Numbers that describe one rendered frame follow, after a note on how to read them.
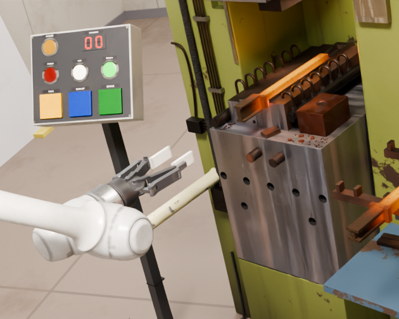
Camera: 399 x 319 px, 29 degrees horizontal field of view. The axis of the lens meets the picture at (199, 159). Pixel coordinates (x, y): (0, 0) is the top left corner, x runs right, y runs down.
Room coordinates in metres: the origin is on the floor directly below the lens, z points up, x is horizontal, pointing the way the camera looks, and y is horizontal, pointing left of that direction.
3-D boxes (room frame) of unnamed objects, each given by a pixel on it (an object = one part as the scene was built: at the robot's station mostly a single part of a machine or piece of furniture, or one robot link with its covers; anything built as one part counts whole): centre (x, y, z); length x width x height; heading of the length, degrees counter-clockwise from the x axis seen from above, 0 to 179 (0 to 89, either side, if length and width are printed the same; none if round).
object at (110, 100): (2.15, 0.22, 1.01); 0.07 x 0.05 x 0.07; 67
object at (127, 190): (1.59, 0.18, 1.00); 0.09 x 0.08 x 0.07; 132
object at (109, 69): (2.20, 0.20, 1.09); 0.05 x 0.03 x 0.04; 42
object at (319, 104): (1.86, -0.35, 0.95); 0.12 x 0.09 x 0.07; 132
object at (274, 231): (2.06, -0.38, 0.69); 0.56 x 0.38 x 0.45; 132
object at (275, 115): (2.09, -0.34, 0.96); 0.42 x 0.20 x 0.09; 132
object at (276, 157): (1.82, -0.20, 0.87); 0.04 x 0.03 x 0.03; 132
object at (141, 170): (1.66, 0.15, 1.00); 0.11 x 0.01 x 0.04; 154
